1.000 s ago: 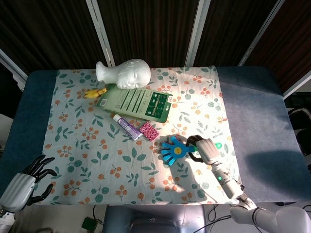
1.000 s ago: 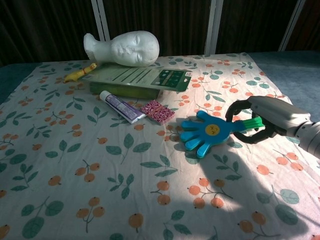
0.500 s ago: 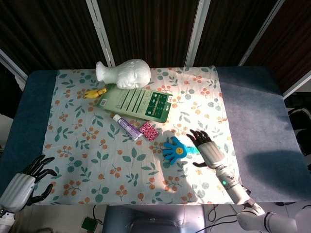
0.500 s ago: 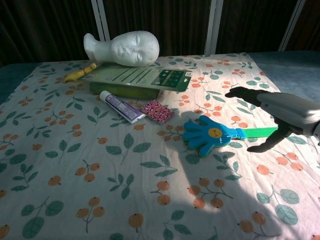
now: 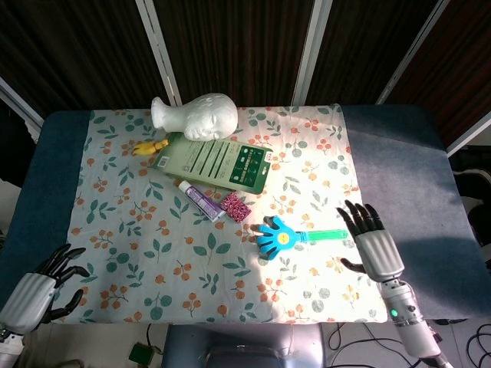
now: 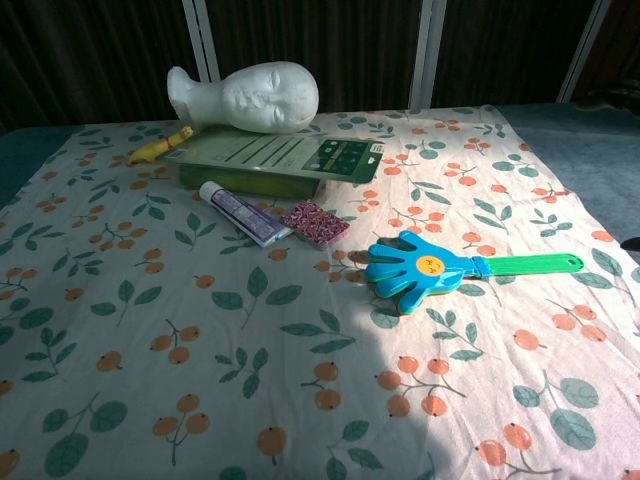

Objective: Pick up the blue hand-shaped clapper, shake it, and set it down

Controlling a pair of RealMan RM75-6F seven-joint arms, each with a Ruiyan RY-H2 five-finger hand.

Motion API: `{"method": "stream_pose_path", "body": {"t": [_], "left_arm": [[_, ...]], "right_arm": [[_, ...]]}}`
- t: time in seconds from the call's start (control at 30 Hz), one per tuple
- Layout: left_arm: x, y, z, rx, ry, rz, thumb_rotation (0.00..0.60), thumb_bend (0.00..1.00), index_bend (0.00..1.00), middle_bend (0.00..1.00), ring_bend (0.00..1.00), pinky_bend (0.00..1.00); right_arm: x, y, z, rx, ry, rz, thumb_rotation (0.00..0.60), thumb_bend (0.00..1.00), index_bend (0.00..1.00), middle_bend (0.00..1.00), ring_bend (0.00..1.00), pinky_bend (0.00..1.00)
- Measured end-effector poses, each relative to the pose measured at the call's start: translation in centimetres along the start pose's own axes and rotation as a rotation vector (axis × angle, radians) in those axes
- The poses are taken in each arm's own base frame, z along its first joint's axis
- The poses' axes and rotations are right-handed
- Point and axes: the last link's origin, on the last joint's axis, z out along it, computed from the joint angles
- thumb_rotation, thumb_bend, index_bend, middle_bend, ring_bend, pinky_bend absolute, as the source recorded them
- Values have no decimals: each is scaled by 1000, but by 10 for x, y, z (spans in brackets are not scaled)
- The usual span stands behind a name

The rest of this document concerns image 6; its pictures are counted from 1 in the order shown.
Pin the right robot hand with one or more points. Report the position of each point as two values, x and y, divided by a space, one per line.
634 250

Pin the floral fruit print tablecloth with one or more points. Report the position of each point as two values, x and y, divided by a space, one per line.
250 350

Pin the pink patterned small box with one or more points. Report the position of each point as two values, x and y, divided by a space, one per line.
315 225

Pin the green packaged box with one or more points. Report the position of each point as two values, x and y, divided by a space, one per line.
270 155

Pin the white purple toothpaste tube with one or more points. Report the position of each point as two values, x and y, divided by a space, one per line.
240 212

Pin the white foam mannequin head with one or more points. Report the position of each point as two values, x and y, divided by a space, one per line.
260 100

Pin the yellow banana toy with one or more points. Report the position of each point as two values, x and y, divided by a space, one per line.
150 150

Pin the white frame post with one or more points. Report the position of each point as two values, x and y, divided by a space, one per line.
202 35
426 50
582 50

